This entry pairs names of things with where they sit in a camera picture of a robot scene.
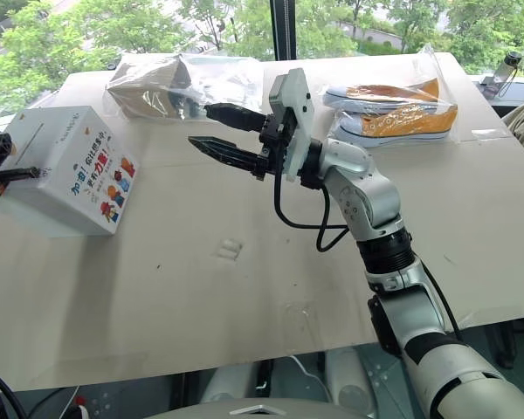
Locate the clear plastic shoe bag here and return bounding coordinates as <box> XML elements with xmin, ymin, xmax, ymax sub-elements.
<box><xmin>319</xmin><ymin>42</ymin><xmax>460</xmax><ymax>146</ymax></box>

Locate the grey robot torso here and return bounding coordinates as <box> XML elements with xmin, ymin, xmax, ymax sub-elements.
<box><xmin>173</xmin><ymin>394</ymin><xmax>335</xmax><ymax>419</ymax></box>

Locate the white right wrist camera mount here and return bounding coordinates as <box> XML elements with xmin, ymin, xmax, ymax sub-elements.
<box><xmin>268</xmin><ymin>68</ymin><xmax>318</xmax><ymax>183</ymax></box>

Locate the brown carton in plastic bag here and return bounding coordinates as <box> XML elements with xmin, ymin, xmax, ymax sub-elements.
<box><xmin>103</xmin><ymin>52</ymin><xmax>264</xmax><ymax>122</ymax></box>

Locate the white printed slot box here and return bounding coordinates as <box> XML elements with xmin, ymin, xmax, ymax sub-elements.
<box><xmin>1</xmin><ymin>105</ymin><xmax>140</xmax><ymax>238</ymax></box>

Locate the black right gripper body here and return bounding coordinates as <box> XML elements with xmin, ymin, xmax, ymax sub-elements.
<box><xmin>251</xmin><ymin>111</ymin><xmax>295</xmax><ymax>181</ymax></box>

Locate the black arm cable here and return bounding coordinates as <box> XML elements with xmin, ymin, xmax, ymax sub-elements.
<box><xmin>0</xmin><ymin>361</ymin><xmax>30</xmax><ymax>419</ymax></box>
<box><xmin>272</xmin><ymin>168</ymin><xmax>463</xmax><ymax>340</ymax></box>

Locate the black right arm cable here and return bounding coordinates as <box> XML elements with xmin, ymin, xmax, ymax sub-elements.
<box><xmin>272</xmin><ymin>168</ymin><xmax>463</xmax><ymax>340</ymax></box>

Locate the clear water bottle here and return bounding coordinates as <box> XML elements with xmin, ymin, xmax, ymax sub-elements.
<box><xmin>500</xmin><ymin>51</ymin><xmax>524</xmax><ymax>84</ymax></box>

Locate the small red object under table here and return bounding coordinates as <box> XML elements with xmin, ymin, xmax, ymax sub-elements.
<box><xmin>69</xmin><ymin>395</ymin><xmax>91</xmax><ymax>419</ymax></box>

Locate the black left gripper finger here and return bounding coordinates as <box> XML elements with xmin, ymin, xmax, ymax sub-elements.
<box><xmin>0</xmin><ymin>166</ymin><xmax>42</xmax><ymax>182</ymax></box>

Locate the white rounded shape under table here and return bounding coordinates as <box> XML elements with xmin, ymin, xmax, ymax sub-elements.
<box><xmin>199</xmin><ymin>361</ymin><xmax>274</xmax><ymax>405</ymax></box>
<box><xmin>324</xmin><ymin>347</ymin><xmax>379</xmax><ymax>414</ymax></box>

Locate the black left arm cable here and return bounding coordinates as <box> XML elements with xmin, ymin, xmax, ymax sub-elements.
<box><xmin>0</xmin><ymin>361</ymin><xmax>30</xmax><ymax>419</ymax></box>

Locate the black window frame post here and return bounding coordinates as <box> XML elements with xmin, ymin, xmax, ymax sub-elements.
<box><xmin>269</xmin><ymin>0</ymin><xmax>299</xmax><ymax>62</ymax></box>

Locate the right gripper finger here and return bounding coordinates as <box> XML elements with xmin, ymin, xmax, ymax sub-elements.
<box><xmin>187</xmin><ymin>135</ymin><xmax>263</xmax><ymax>174</ymax></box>
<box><xmin>203</xmin><ymin>102</ymin><xmax>268</xmax><ymax>133</ymax></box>

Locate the orange canvas shoe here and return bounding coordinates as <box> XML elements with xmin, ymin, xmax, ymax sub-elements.
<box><xmin>322</xmin><ymin>78</ymin><xmax>443</xmax><ymax>105</ymax></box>
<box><xmin>333</xmin><ymin>103</ymin><xmax>459</xmax><ymax>141</ymax></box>

